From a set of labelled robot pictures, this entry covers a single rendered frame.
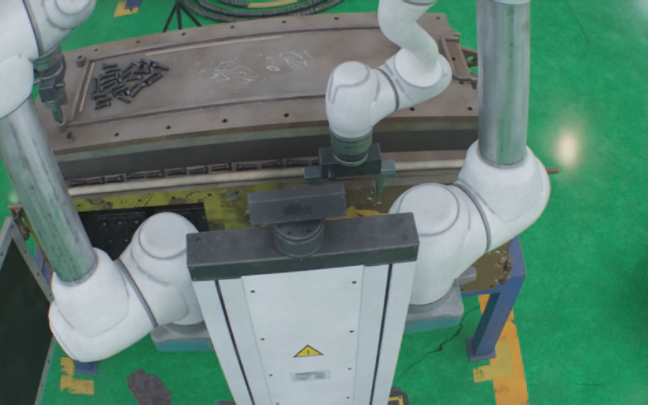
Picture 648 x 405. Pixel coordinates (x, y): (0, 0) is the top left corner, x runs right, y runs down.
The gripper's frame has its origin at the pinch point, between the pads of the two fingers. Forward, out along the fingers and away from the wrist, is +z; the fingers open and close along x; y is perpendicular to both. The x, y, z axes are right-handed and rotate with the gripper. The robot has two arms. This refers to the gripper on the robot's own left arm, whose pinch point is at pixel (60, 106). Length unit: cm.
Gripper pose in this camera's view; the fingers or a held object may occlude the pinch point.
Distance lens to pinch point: 185.0
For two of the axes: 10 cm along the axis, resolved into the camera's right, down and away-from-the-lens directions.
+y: 10.0, -0.6, 0.6
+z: -0.1, 6.0, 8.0
